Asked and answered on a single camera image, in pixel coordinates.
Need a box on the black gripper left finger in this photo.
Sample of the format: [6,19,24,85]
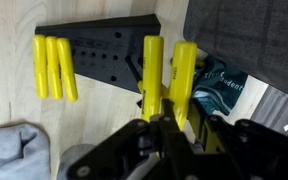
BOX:
[67,98,198,180]

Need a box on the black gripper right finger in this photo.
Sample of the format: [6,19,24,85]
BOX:
[188,99,288,180]

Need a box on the large yellow T-handle wrench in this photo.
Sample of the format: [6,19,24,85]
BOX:
[137,35,167,123]
[168,40,198,132]

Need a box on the black hex key stand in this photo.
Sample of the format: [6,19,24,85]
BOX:
[34,13,162,94]

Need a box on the teal printed bag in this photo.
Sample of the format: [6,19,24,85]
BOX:
[191,54,249,117]

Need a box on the dark gray fabric bin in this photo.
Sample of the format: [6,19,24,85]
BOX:
[183,0,288,103]

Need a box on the gray cloth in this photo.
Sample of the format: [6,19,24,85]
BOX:
[0,123,52,180]

